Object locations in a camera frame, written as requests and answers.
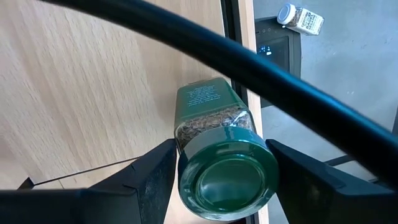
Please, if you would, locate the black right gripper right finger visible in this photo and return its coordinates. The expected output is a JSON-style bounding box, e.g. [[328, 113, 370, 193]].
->
[[266, 139, 398, 224]]

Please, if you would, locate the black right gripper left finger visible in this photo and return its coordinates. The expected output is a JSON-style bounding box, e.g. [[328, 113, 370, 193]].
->
[[0, 139, 177, 224]]

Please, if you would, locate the green lid herb jar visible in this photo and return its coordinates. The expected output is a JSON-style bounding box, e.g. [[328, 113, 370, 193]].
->
[[173, 77, 280, 222]]

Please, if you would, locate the black computer tower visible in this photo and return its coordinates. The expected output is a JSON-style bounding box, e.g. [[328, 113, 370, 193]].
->
[[254, 16, 302, 108]]

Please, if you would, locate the white lid seasoning jar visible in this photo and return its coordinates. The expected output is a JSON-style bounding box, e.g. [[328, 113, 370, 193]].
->
[[276, 2, 325, 37]]

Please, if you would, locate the thick black wrist cable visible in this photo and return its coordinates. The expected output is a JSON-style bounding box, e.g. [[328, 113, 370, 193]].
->
[[40, 0, 398, 190]]

